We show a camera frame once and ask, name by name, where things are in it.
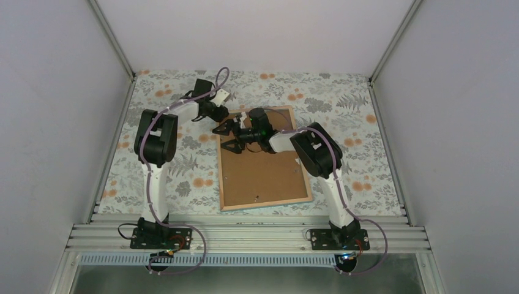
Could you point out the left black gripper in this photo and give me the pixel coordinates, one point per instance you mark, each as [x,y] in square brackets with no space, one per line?
[221,116]

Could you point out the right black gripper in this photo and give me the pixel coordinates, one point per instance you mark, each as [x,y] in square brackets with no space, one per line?
[239,147]

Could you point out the brown backing board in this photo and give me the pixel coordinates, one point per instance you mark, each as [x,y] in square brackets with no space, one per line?
[259,174]

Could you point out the teal and wood picture frame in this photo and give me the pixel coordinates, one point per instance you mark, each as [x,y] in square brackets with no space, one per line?
[225,209]

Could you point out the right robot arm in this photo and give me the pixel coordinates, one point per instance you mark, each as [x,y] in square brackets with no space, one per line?
[317,151]

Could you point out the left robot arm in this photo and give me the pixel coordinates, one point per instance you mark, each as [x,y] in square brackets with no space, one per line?
[156,143]

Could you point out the floral patterned table mat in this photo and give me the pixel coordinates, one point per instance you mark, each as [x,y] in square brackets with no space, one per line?
[341,103]

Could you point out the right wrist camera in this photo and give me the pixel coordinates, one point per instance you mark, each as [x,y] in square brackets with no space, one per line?
[239,119]

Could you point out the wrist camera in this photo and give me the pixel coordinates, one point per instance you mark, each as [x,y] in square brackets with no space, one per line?
[239,119]
[221,96]

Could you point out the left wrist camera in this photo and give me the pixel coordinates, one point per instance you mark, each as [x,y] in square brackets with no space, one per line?
[221,96]

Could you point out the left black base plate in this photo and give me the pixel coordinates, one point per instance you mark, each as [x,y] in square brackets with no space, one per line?
[138,241]

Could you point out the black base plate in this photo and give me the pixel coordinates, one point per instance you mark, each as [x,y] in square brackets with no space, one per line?
[138,241]
[322,240]

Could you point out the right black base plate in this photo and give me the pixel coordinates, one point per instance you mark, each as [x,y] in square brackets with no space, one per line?
[322,240]

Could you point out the aluminium rail base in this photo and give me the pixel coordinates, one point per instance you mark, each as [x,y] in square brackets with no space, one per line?
[251,234]

